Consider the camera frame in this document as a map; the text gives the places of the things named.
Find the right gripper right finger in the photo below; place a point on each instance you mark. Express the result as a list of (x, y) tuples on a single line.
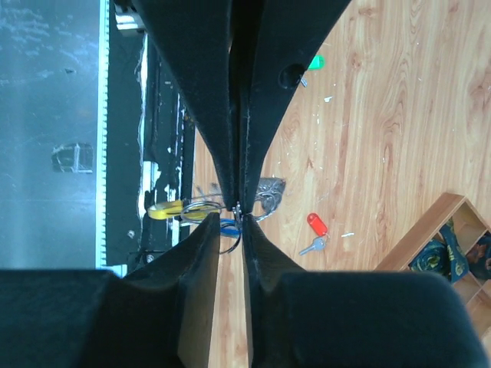
[(299, 318)]

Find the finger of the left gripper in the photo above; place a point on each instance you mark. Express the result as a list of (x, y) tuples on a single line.
[(192, 37), (280, 38)]

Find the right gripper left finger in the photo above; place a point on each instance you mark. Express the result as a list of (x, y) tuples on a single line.
[(160, 315)]

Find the red tagged key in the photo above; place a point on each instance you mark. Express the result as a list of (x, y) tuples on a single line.
[(317, 225)]

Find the green tagged key lower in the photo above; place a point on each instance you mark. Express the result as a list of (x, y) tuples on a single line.
[(317, 63)]

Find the plain silver key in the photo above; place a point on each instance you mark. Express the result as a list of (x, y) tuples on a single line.
[(318, 244)]

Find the rolled dark tie front-left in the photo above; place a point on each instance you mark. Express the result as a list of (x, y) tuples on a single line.
[(442, 255)]

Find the rolled dark tie top-left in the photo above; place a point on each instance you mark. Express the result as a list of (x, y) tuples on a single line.
[(479, 257)]

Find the wooden compartment tray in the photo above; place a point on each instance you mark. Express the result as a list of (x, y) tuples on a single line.
[(469, 227)]

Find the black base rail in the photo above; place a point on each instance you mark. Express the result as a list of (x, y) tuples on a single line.
[(149, 148)]

